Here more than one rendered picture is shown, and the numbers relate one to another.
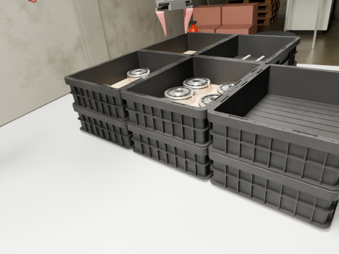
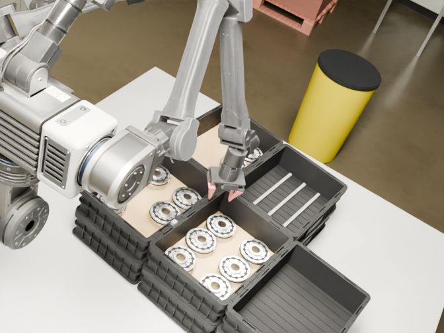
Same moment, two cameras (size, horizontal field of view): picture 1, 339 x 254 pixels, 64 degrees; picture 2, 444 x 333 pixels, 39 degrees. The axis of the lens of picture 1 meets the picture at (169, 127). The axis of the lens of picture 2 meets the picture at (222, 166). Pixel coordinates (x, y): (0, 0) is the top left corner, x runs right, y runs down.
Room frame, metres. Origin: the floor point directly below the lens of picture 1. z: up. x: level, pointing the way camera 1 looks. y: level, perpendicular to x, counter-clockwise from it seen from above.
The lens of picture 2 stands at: (-0.45, 0.38, 2.32)
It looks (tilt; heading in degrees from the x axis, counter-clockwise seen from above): 40 degrees down; 343
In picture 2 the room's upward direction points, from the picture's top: 21 degrees clockwise
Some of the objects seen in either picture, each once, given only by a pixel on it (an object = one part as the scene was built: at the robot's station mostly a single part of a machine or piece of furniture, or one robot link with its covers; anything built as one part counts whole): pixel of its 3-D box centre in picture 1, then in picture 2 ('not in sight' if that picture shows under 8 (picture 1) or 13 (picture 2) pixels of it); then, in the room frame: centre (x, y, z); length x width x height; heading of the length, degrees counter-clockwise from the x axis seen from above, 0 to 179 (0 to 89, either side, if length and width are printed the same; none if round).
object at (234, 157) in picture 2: not in sight; (236, 154); (0.87, -0.05, 1.23); 0.07 x 0.06 x 0.07; 147
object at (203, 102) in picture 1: (215, 101); (234, 268); (0.77, -0.15, 0.86); 0.10 x 0.10 x 0.01
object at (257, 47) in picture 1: (248, 60); (284, 198); (1.12, -0.36, 0.87); 0.40 x 0.30 x 0.11; 139
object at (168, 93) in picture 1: (178, 92); (201, 240); (0.87, -0.05, 0.86); 0.10 x 0.10 x 0.01
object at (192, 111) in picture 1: (196, 79); (224, 243); (0.81, -0.10, 0.92); 0.40 x 0.30 x 0.02; 139
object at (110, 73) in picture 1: (132, 81); (150, 198); (1.01, 0.12, 0.87); 0.40 x 0.30 x 0.11; 139
